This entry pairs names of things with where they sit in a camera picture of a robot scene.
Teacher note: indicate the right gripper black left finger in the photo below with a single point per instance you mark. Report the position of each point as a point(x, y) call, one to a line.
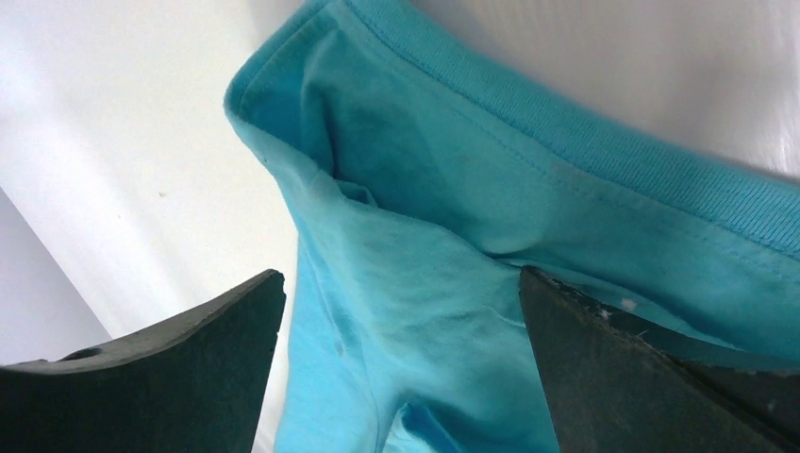
point(194, 382)

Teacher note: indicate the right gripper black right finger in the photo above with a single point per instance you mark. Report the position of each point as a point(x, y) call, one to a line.
point(615, 382)

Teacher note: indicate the teal t shirt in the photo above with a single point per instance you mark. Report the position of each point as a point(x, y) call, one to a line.
point(422, 178)

